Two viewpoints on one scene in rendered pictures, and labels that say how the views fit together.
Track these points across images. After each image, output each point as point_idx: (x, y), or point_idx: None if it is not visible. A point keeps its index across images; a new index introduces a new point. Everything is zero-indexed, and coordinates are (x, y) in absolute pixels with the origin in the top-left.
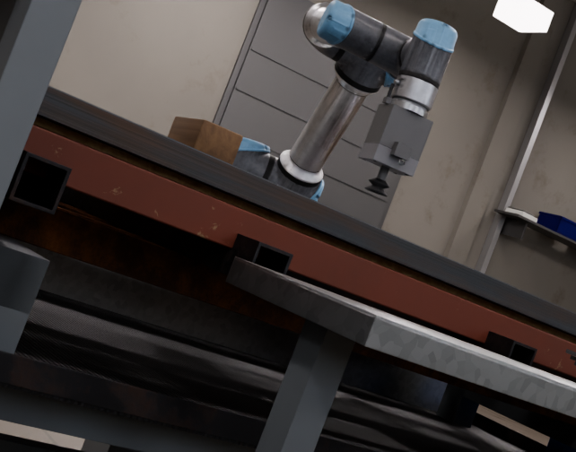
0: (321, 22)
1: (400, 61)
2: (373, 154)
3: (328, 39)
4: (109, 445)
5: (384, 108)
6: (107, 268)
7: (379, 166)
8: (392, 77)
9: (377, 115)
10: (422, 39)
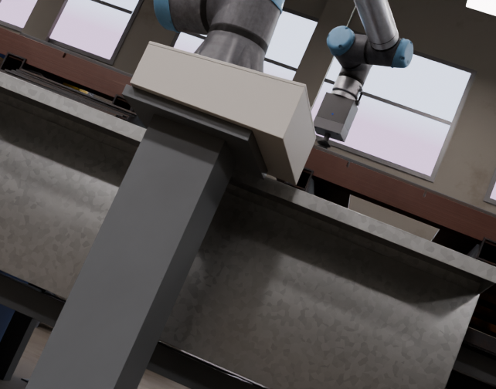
0: (407, 59)
1: (358, 65)
2: (345, 139)
3: (396, 67)
4: (138, 383)
5: (355, 106)
6: (470, 327)
7: (326, 130)
8: (341, 54)
9: (351, 108)
10: (371, 67)
